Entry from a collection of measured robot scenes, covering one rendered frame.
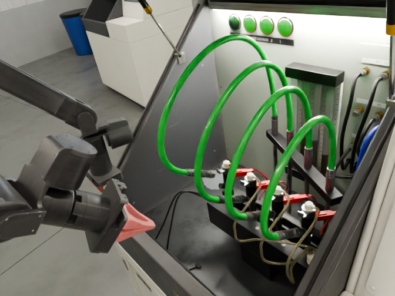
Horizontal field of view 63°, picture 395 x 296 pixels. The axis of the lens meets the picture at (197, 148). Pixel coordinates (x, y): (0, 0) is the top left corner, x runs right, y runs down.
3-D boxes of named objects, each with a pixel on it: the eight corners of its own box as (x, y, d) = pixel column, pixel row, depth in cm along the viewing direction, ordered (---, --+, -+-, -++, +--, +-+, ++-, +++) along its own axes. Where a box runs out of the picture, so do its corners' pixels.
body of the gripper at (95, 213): (132, 202, 48) (84, 191, 43) (101, 255, 50) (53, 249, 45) (121, 179, 53) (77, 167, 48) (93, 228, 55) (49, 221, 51)
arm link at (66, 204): (14, 205, 46) (14, 228, 42) (33, 163, 45) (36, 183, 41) (62, 214, 50) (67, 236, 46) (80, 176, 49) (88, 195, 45)
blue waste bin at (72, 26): (67, 55, 653) (53, 15, 611) (91, 46, 689) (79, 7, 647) (84, 57, 617) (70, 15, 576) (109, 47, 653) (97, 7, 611)
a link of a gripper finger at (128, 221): (167, 226, 53) (116, 216, 48) (146, 259, 54) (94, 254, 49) (153, 202, 58) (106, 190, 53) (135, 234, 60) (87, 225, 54)
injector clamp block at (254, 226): (212, 237, 100) (206, 201, 92) (234, 219, 105) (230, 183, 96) (310, 312, 77) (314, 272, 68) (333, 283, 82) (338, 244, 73)
